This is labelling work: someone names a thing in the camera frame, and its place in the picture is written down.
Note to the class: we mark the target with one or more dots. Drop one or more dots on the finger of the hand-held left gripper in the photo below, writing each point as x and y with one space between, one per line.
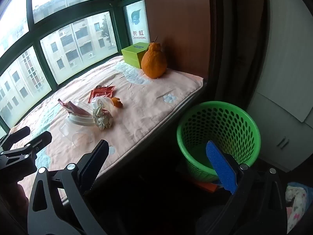
39 140
18 134

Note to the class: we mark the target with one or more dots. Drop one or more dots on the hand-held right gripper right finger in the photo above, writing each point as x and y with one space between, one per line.
221 167

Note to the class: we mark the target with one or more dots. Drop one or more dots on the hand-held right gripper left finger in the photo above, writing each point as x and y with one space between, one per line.
96 160

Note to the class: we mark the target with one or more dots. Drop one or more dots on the clear plastic cup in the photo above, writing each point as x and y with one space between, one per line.
78 137

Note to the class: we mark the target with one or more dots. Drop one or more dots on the white cup lid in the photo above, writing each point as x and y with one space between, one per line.
82 121

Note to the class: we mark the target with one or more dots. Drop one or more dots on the green plastic wastebasket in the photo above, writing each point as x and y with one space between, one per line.
182 142

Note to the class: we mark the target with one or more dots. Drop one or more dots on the pink snack wrapper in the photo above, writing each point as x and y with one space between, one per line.
73 107

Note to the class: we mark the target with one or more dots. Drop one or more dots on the translucent white plastic cup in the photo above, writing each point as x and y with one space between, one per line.
102 102

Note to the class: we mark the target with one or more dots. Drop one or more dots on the orange peel piece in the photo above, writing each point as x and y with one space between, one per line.
117 102

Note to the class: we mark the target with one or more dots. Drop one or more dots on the red snack wrapper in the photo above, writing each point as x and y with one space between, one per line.
102 93

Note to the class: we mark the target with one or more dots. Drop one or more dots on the orange box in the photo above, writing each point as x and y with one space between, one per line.
206 187

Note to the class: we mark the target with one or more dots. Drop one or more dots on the light blue towel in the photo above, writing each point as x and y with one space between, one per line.
296 184

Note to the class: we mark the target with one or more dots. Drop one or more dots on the pink printed blanket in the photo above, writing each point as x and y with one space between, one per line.
146 98

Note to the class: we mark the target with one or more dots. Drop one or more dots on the floral cloth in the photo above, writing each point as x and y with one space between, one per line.
297 208

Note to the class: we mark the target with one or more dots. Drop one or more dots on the green tissue box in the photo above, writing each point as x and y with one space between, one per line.
132 53

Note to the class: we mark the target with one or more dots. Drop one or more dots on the orange citrus fruit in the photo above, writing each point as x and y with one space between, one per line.
154 63

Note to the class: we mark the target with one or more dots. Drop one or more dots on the patterned curtain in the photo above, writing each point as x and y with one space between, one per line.
249 41

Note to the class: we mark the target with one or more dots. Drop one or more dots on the white board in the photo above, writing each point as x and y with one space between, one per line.
288 53

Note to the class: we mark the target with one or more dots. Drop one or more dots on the window sticker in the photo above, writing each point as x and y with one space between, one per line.
136 17

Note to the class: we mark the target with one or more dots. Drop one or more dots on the brown wooden side panel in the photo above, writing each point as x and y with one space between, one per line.
181 17

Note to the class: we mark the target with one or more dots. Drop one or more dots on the green window frame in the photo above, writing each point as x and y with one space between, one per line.
36 41

